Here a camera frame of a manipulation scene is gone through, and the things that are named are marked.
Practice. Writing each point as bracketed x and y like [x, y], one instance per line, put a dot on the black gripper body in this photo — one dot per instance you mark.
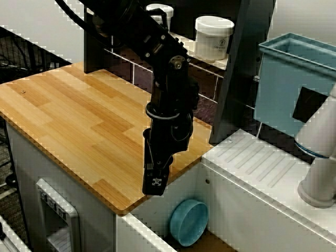
[170, 136]

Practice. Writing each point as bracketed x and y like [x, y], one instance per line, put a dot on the black gripper finger with logo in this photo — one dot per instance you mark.
[156, 183]

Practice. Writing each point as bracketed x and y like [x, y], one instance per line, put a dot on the light blue bowl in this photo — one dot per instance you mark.
[187, 223]

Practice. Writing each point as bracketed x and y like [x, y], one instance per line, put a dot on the black WidowX robot arm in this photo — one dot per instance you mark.
[157, 52]

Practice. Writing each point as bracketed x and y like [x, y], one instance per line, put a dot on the white toy kitchen sink unit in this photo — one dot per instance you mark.
[252, 183]

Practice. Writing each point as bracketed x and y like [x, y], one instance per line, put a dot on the dark tile backsplash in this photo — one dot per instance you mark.
[210, 86]

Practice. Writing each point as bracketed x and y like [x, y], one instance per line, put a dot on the wooden countertop board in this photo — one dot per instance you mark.
[73, 118]

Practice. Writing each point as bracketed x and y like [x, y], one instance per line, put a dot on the white toy dispenser panel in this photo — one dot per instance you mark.
[59, 210]

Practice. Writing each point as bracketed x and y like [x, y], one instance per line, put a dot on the white jar with label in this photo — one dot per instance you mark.
[214, 36]

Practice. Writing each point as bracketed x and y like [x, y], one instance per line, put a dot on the teal plastic bin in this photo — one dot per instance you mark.
[278, 86]

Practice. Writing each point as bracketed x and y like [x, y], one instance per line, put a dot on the plain white lidded jar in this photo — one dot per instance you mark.
[165, 11]

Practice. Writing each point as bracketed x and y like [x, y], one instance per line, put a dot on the grey toy faucet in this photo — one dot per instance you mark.
[320, 147]

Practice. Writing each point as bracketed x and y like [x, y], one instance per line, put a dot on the black shelf frame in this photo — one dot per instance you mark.
[244, 65]

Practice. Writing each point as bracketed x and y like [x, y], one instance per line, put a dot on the silver metal rail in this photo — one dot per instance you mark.
[10, 239]

